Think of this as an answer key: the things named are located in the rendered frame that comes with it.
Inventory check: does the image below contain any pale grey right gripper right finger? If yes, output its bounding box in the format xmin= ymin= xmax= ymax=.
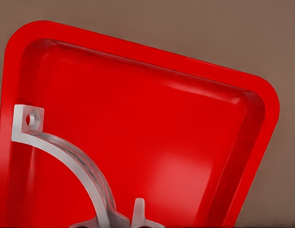
xmin=129 ymin=197 xmax=165 ymax=228

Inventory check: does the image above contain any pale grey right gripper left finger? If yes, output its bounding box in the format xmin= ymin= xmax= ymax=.
xmin=69 ymin=214 xmax=102 ymax=228

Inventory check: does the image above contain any grey drainage pipe clamp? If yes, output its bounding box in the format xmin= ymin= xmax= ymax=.
xmin=11 ymin=104 xmax=132 ymax=228

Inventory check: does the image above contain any red rectangular plastic tray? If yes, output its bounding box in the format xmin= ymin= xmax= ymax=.
xmin=0 ymin=20 xmax=281 ymax=228

